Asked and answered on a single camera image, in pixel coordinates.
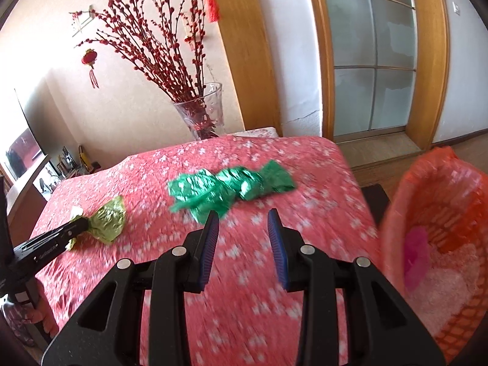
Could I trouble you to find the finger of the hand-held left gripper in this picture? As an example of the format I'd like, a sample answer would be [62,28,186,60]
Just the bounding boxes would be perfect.
[15,217,90,264]
[57,232,82,252]

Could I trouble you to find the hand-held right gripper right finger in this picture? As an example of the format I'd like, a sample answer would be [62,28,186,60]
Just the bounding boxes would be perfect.
[267,208,447,366]

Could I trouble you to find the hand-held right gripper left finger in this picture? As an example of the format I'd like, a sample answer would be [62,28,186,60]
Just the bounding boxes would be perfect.
[40,210,221,366]

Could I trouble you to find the yellow green plastic bag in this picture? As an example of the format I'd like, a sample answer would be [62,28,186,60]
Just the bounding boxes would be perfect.
[70,195,127,245]

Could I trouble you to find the purple plastic bag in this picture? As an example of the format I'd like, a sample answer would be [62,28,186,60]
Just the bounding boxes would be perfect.
[404,226,431,292]

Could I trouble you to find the orange bag lined basket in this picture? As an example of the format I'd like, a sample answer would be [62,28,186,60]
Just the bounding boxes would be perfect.
[379,147,483,353]

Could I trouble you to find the milky translucent plastic bag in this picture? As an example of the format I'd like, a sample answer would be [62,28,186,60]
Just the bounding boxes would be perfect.
[410,242,477,336]

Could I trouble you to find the person's left hand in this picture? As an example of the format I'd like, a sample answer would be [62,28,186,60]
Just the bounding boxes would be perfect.
[27,282,59,333]

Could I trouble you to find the brown wooden cabinet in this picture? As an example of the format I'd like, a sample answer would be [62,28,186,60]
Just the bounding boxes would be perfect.
[0,154,52,229]

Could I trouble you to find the red floral tablecloth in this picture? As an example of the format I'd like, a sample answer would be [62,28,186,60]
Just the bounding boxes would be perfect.
[32,134,386,366]

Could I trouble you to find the black television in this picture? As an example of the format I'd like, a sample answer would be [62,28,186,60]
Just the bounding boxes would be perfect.
[4,88,43,180]

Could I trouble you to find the black floor mat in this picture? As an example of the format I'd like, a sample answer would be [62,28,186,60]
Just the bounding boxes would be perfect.
[360,184,393,233]

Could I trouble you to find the glass vase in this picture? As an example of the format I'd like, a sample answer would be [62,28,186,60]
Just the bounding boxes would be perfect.
[173,82,225,140]

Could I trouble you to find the red lantern ornament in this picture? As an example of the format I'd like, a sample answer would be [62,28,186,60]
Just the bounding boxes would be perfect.
[81,49,100,89]

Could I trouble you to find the wooden framed glass door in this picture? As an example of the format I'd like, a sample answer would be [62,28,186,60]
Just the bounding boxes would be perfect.
[213,0,450,149]

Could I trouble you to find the red berry branches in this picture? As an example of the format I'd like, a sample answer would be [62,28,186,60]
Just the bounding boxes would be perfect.
[69,0,214,130]

